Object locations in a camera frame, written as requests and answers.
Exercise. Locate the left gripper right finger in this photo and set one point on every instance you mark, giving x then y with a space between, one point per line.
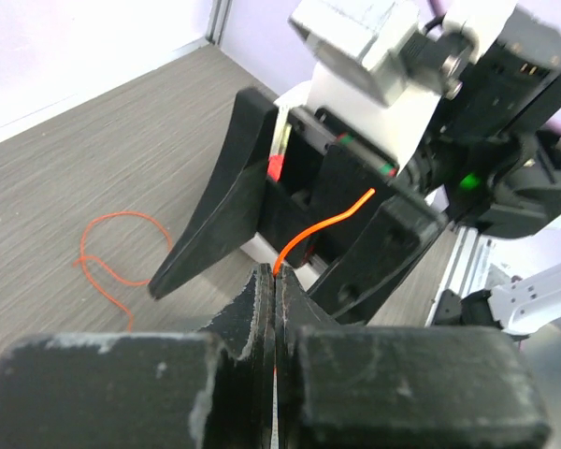
398 386

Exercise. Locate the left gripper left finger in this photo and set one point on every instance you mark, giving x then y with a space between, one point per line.
211 388

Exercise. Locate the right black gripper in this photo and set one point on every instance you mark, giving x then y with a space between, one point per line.
329 202

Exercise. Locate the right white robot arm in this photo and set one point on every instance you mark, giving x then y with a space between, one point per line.
489 158

